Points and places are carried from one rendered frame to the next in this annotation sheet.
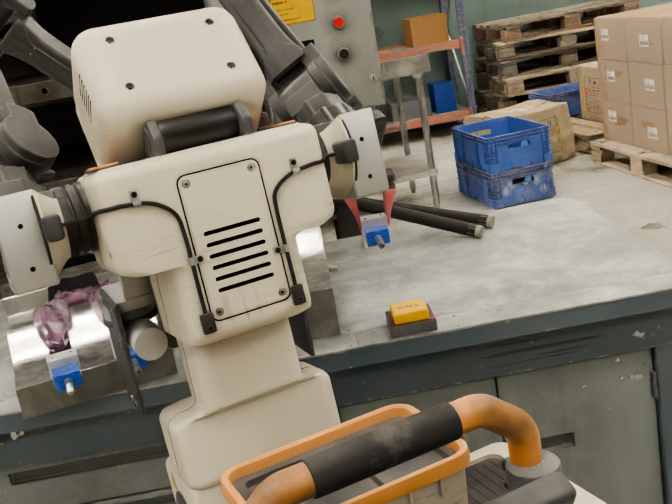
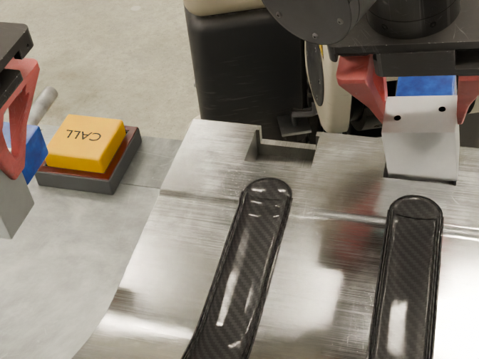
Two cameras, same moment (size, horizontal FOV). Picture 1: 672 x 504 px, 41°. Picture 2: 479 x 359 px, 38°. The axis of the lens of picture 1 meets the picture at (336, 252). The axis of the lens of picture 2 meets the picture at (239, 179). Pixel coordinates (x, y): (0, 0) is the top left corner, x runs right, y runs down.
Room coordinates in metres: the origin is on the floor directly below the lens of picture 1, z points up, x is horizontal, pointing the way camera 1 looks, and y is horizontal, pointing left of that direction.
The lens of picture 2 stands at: (1.91, 0.21, 1.26)
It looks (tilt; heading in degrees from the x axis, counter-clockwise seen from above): 44 degrees down; 200
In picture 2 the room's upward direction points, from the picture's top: 6 degrees counter-clockwise
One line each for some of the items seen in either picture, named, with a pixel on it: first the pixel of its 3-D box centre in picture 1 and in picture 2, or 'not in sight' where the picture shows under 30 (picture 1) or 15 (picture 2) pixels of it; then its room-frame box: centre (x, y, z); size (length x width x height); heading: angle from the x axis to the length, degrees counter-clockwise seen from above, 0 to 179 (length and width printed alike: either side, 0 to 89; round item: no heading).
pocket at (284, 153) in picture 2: not in sight; (284, 162); (1.50, 0.10, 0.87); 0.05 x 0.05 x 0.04; 1
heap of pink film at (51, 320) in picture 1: (79, 303); not in sight; (1.63, 0.50, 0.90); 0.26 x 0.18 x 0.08; 18
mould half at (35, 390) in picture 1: (80, 324); not in sight; (1.64, 0.51, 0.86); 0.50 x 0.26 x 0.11; 18
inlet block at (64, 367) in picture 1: (67, 379); not in sight; (1.36, 0.47, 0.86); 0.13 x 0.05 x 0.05; 18
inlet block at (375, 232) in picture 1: (377, 236); (12, 144); (1.59, -0.08, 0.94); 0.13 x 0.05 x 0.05; 1
